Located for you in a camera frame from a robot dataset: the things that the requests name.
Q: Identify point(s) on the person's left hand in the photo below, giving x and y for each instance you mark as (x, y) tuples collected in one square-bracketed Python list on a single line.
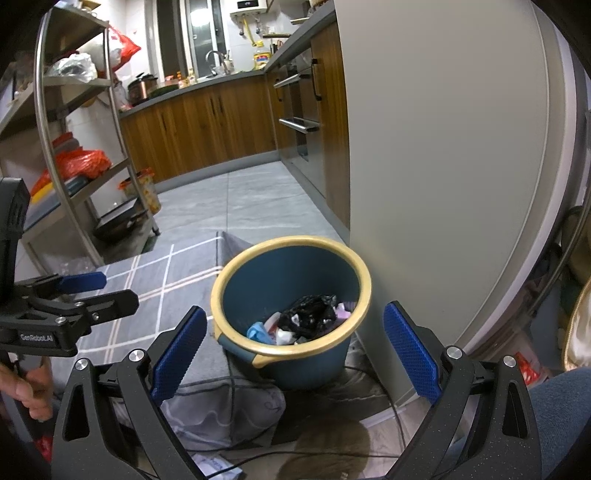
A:
[(34, 391)]

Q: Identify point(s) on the blue bin with yellow rim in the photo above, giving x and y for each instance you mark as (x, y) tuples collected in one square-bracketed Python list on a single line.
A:
[(289, 307)]

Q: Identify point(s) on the black baking tray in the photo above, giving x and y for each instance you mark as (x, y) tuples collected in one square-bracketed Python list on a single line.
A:
[(119, 220)]

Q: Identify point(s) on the white tissue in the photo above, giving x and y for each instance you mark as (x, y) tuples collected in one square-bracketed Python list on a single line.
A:
[(283, 328)]

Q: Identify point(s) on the stainless steel shelf rack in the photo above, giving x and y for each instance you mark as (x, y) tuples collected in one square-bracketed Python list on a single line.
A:
[(58, 93)]

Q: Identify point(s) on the black plastic bag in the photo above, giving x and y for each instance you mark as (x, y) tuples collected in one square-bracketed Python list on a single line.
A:
[(316, 313)]

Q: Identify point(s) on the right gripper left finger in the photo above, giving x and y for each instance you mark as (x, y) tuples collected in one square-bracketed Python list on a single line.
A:
[(86, 439)]

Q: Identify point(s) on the light blue plastic wrapper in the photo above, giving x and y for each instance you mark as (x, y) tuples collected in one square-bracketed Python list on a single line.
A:
[(257, 332)]

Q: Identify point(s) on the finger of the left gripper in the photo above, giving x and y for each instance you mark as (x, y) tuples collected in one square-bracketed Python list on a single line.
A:
[(82, 315), (53, 286)]

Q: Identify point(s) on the wooden kitchen cabinets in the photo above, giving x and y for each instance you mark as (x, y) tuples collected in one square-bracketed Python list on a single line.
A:
[(233, 118)]

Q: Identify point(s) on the white refrigerator side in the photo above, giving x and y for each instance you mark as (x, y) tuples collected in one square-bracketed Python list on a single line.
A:
[(464, 118)]

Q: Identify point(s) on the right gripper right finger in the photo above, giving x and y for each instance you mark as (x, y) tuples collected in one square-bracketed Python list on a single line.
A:
[(481, 423)]

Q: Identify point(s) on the orange lidded snack jar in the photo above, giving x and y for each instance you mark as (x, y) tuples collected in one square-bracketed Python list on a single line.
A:
[(145, 180)]

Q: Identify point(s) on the red plastic bag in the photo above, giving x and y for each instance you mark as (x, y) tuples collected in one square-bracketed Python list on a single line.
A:
[(79, 162)]

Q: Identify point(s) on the pink plastic wrapper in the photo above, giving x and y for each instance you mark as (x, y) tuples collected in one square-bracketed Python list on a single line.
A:
[(343, 311)]

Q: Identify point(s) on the stainless oven with handles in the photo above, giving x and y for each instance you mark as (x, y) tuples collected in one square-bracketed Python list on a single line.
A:
[(299, 118)]

